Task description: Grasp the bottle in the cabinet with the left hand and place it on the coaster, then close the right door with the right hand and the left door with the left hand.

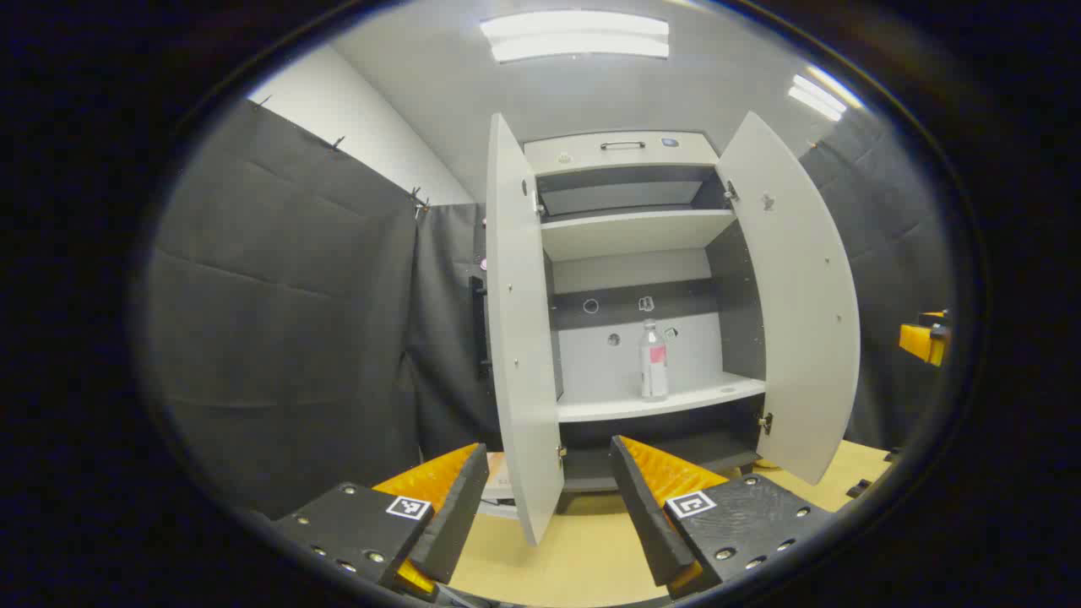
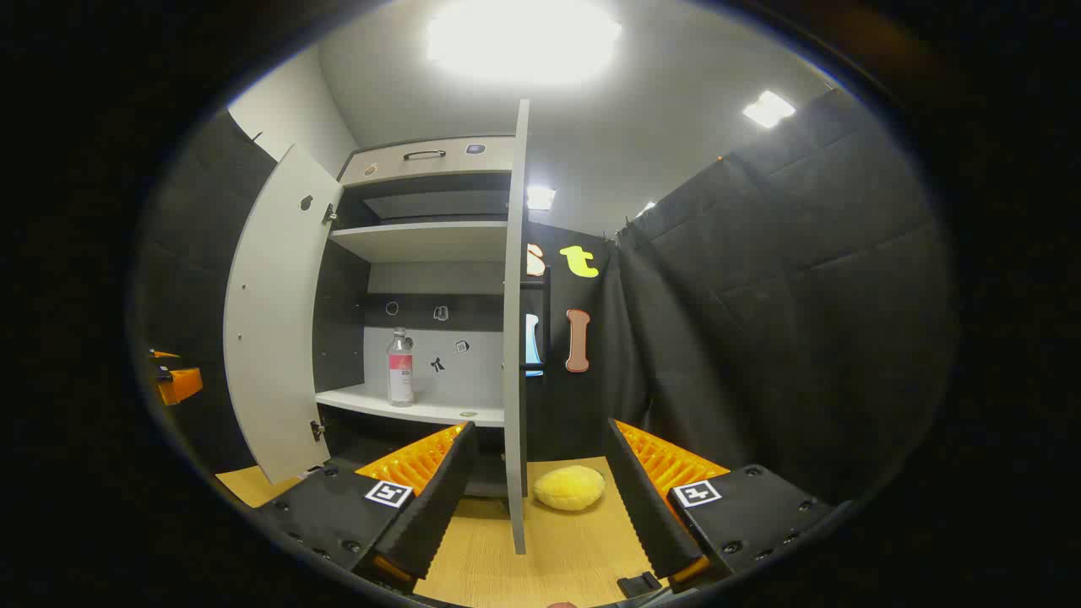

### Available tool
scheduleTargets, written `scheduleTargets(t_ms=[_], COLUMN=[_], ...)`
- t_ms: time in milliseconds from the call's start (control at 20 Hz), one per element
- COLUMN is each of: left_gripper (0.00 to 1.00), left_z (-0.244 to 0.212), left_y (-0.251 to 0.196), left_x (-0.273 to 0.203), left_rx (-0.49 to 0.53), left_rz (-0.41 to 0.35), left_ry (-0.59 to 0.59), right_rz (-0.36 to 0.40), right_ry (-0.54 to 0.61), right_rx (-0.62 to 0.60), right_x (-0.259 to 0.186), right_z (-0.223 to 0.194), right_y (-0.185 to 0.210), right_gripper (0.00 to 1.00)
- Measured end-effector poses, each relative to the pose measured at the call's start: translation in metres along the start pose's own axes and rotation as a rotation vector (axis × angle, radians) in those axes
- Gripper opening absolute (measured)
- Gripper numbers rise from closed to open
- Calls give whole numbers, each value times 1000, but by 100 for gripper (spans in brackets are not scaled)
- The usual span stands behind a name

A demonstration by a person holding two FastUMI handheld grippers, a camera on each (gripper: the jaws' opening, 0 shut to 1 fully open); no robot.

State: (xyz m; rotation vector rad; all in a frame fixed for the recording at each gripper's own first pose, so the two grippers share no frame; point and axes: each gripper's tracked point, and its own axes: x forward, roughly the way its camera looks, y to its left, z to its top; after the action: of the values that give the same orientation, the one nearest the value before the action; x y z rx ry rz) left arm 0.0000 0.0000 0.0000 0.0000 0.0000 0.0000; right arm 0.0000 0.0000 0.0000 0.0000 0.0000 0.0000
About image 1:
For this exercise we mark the grey cabinet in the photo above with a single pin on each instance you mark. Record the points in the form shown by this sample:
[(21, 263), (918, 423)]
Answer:
[(642, 232)]

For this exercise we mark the black backdrop cloth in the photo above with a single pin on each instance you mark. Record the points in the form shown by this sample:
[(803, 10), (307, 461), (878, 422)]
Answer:
[(296, 338)]

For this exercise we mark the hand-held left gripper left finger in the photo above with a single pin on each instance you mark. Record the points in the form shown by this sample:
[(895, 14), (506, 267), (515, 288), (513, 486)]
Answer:
[(460, 511)]

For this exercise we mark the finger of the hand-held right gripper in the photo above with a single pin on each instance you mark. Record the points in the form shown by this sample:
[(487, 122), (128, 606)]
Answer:
[(919, 342)]

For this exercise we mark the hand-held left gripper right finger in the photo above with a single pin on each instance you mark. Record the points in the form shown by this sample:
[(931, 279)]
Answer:
[(646, 515)]

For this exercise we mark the clear bottle with pink label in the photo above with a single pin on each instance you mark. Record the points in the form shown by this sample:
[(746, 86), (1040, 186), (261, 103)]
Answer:
[(653, 363)]

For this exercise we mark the white book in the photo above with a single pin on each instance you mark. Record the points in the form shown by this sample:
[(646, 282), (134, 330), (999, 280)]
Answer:
[(498, 507)]

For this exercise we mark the grey cabinet door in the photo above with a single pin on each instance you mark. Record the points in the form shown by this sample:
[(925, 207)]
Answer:
[(524, 338), (802, 295)]

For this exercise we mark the large ceiling light panel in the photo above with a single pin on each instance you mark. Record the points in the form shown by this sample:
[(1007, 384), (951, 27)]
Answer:
[(574, 35)]

